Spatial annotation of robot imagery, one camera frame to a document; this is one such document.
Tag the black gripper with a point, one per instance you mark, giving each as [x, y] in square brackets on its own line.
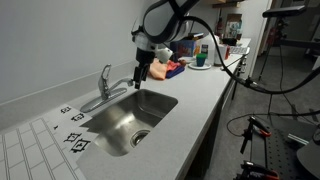
[145, 56]

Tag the chrome tap with spout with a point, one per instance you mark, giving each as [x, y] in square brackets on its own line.
[106, 91]

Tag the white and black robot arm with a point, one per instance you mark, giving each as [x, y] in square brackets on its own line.
[163, 20]

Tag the orange cloth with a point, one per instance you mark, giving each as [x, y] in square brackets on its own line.
[158, 69]

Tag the red cloth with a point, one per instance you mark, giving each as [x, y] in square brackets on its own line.
[172, 65]

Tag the blue cloth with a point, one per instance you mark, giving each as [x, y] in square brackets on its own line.
[176, 71]

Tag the stainless steel sink basin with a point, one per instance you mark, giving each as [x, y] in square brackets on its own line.
[133, 116]

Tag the blue box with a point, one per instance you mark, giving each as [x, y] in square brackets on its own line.
[181, 48]

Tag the white plate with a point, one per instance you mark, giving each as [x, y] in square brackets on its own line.
[200, 66]

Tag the metal sink drain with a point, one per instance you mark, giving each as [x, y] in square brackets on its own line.
[140, 137]

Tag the white plastic jug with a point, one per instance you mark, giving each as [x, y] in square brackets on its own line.
[208, 43]

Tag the white paper with black markers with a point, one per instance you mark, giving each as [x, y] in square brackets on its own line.
[71, 113]
[78, 140]

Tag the white cylindrical container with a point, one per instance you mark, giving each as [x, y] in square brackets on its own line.
[222, 55]

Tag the patterned white board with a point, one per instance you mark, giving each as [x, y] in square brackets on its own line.
[239, 50]

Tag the cardboard box with picture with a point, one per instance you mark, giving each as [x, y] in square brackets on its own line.
[234, 26]

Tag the black tripod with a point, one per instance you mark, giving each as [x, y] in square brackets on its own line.
[271, 46]

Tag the white sheet with brick pattern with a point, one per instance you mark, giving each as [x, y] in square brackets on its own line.
[30, 153]

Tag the black perforated breadboard table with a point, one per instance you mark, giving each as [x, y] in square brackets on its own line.
[280, 153]

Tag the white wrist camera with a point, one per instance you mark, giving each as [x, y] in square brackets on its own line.
[164, 55]

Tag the black camera on tripod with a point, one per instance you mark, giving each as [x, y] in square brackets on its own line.
[283, 11]

